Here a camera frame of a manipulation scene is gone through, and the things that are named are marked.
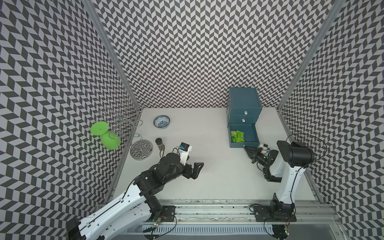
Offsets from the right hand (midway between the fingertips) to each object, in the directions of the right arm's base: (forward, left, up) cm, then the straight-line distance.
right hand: (243, 148), depth 93 cm
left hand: (-16, +30, +16) cm, 37 cm away
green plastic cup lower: (-6, +73, +20) cm, 76 cm away
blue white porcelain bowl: (+23, +56, 0) cm, 60 cm away
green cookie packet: (+9, +2, +1) cm, 9 cm away
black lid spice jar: (+1, +52, +7) cm, 52 cm away
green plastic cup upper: (-6, +73, +31) cm, 79 cm away
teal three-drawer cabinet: (+18, 0, +18) cm, 26 cm away
